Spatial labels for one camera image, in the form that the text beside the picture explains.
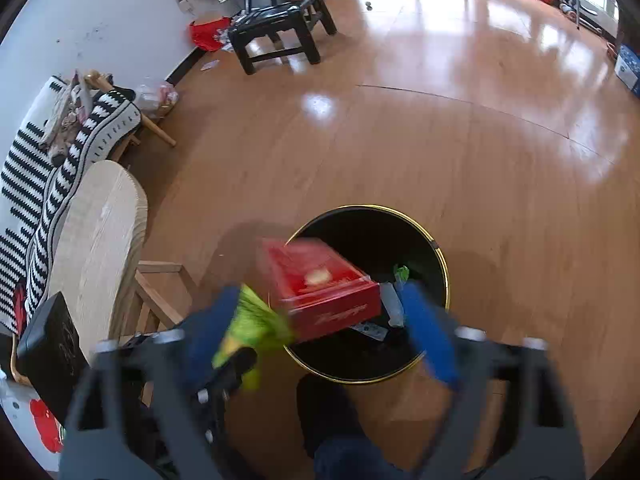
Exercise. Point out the blue and white box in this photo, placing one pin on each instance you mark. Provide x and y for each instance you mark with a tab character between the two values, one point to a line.
627	67

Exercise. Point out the black and white striped sofa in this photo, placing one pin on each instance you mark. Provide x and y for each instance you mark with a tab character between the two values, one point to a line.
157	130

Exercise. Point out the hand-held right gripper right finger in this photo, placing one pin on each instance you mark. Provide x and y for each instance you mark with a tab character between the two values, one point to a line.
430	335

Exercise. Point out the small green scrap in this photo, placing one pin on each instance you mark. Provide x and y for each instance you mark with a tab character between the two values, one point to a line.
401	272

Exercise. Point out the black low stand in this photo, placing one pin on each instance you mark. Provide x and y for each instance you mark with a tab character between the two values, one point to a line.
270	17

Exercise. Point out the red plastic bag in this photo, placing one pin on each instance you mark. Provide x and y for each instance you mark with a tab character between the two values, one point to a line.
207	35

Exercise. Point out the black box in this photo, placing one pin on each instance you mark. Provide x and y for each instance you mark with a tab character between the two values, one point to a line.
50	345

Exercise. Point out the clear plastic bag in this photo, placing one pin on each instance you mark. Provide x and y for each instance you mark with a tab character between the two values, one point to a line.
150	95

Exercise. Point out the light wooden table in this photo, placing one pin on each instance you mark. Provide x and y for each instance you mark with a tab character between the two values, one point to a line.
95	230

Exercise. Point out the red cardboard box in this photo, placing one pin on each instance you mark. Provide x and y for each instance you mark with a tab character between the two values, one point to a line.
320	290

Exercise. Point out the scattered white papers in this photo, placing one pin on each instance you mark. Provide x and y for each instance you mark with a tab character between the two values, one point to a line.
227	40

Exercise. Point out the white plastic tube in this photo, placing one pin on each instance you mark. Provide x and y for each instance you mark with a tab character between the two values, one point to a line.
390	305

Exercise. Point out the pile of clothes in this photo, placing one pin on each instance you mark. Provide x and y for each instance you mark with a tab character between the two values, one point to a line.
67	120

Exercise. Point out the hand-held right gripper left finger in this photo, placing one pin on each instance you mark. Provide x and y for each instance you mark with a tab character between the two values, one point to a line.
212	327

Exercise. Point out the red cushion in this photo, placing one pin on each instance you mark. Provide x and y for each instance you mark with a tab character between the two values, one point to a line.
19	310

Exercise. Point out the black bin with gold rim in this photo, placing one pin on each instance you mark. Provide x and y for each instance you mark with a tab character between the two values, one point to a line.
370	240

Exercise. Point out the red and white bag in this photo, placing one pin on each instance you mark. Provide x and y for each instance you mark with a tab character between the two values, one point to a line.
45	422

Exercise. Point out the green snack wrapper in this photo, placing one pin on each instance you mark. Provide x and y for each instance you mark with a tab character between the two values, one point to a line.
255	325

